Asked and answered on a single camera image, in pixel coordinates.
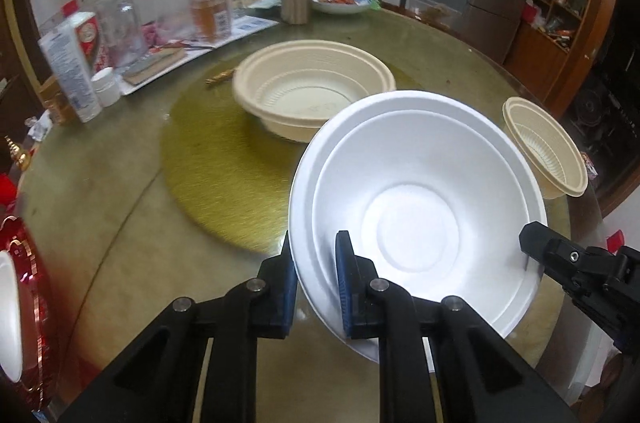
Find clear plastic container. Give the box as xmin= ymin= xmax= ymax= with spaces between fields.
xmin=407 ymin=0 xmax=463 ymax=30

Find large white foam bowl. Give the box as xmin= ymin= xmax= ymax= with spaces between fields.
xmin=288 ymin=91 xmax=547 ymax=339

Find small white foam bowl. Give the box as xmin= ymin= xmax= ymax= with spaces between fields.
xmin=0 ymin=251 xmax=23 ymax=383

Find white tube carton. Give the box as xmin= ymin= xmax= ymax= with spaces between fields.
xmin=38 ymin=24 xmax=102 ymax=123

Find wooden shelf cabinet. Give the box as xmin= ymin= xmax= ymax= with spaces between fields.
xmin=503 ymin=0 xmax=617 ymax=118

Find large beige plastic bowl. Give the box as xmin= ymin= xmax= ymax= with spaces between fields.
xmin=232 ymin=40 xmax=396 ymax=143

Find small white pill bottle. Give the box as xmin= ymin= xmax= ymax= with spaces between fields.
xmin=90 ymin=67 xmax=122 ymax=108

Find gold wrapped stick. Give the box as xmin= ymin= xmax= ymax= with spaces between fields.
xmin=205 ymin=69 xmax=235 ymax=86

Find small beige plastic bowl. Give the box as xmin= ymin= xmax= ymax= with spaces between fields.
xmin=501 ymin=97 xmax=588 ymax=200

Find clear glass pitcher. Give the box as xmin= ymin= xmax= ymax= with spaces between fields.
xmin=96 ymin=0 xmax=149 ymax=69

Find red scalloped plate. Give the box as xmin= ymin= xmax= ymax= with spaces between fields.
xmin=1 ymin=215 xmax=58 ymax=411

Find blue white food plate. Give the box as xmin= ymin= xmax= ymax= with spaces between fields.
xmin=311 ymin=0 xmax=373 ymax=15

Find red white liquor bottle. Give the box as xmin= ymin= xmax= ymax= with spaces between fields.
xmin=62 ymin=0 xmax=110 ymax=74

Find small book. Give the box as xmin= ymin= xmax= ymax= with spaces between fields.
xmin=122 ymin=48 xmax=186 ymax=86

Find gold glitter turntable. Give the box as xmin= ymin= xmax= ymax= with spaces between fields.
xmin=159 ymin=52 xmax=417 ymax=254

